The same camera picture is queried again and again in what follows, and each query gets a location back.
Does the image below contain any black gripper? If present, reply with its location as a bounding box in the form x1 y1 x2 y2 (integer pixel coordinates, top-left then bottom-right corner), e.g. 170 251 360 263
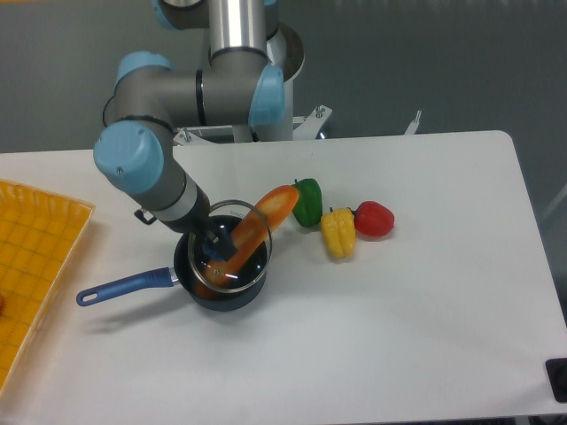
134 188 237 261

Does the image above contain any green toy bell pepper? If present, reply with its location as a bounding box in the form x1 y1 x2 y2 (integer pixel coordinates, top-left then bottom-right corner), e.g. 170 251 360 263
292 178 322 228

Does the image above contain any yellow plastic basket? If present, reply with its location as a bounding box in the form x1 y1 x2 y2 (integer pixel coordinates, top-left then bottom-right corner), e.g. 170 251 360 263
1 180 96 390

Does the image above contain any red toy bell pepper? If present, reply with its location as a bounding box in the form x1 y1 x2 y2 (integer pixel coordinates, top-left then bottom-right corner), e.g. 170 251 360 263
351 201 395 238

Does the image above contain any yellow toy bell pepper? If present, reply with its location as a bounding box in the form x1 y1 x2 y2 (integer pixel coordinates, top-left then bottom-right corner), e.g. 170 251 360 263
320 208 356 259

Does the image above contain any glass pot lid blue knob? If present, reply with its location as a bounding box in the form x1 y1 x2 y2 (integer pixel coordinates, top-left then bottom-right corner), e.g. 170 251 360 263
188 199 272 299

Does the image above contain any dark saucepan blue handle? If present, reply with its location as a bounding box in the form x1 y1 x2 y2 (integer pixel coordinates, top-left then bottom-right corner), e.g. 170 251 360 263
76 233 266 312

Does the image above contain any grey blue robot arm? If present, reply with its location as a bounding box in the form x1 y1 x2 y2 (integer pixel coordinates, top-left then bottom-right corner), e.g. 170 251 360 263
94 1 286 259

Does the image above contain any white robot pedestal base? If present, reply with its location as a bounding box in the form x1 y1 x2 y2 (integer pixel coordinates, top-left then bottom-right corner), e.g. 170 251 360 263
174 23 332 146

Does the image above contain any black device table corner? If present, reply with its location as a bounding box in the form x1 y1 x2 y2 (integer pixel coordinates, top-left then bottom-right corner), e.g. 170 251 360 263
545 358 567 404

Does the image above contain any black cable on floor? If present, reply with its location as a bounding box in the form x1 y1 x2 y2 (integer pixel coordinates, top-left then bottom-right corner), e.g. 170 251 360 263
101 95 117 134

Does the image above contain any orange toy baguette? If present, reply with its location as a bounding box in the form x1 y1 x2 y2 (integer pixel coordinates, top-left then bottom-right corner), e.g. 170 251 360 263
191 185 299 299

